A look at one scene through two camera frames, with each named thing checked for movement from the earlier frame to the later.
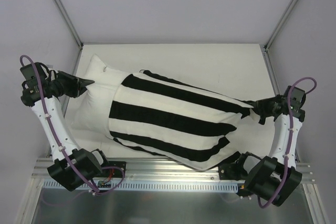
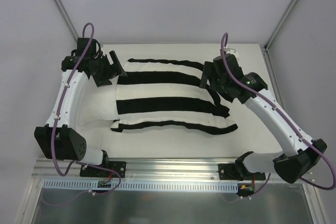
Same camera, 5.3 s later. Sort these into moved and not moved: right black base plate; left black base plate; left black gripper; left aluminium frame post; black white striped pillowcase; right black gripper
Moved: left black gripper; black white striped pillowcase; right black gripper
Not moved: left aluminium frame post; right black base plate; left black base plate
